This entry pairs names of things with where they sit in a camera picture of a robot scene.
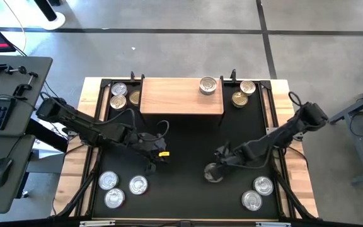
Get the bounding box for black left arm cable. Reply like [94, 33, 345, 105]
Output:
[102, 108, 171, 143]

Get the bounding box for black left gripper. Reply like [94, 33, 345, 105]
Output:
[133, 132, 171, 177]

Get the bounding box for white round stand base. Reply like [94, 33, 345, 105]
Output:
[20, 0, 67, 32]

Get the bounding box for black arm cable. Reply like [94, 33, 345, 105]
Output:
[102, 108, 171, 143]
[287, 90, 304, 110]

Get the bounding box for wooden shelf black legs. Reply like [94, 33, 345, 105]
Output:
[139, 74, 226, 118]

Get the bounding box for seafood can silver lid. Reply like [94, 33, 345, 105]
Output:
[239, 79, 257, 96]

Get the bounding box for black stand pole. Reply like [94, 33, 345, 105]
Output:
[33, 0, 58, 22]

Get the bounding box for silver metal bracket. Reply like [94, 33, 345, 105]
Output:
[79, 219, 116, 227]
[255, 221, 292, 227]

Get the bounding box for red label seafood can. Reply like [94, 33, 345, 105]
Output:
[104, 187, 126, 209]
[128, 175, 149, 195]
[110, 81, 129, 97]
[241, 189, 263, 212]

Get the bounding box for black computer mouse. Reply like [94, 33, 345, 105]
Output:
[0, 156, 14, 189]

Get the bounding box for blue label can gold lid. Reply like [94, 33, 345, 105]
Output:
[109, 94, 128, 111]

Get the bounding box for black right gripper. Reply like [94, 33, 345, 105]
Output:
[204, 143, 245, 183]

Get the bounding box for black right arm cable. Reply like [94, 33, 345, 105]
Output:
[287, 90, 304, 110]

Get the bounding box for black desk support beam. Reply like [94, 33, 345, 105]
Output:
[25, 118, 69, 154]

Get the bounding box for green label can silver lid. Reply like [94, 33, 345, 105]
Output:
[252, 175, 275, 197]
[98, 170, 120, 191]

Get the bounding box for black table mat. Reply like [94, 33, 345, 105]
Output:
[92, 79, 280, 221]

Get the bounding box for yellow cable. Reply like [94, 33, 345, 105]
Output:
[3, 0, 28, 53]

